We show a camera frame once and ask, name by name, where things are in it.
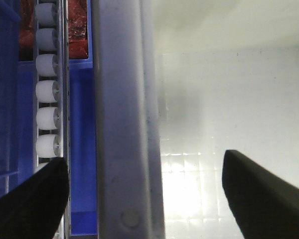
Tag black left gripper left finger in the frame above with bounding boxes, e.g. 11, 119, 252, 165
0, 158, 70, 239

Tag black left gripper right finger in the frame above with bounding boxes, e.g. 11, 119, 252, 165
222, 150, 299, 239

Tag white Totelife plastic tote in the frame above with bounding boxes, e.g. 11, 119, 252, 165
91, 0, 299, 239

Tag blue bin under tote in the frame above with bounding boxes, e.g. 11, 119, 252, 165
70, 0, 97, 238

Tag blue bin at left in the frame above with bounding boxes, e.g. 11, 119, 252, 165
0, 0, 33, 197

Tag white roller conveyor track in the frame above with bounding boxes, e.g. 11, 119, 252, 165
32, 0, 72, 239

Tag red packaged items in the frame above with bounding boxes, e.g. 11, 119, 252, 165
18, 0, 89, 61

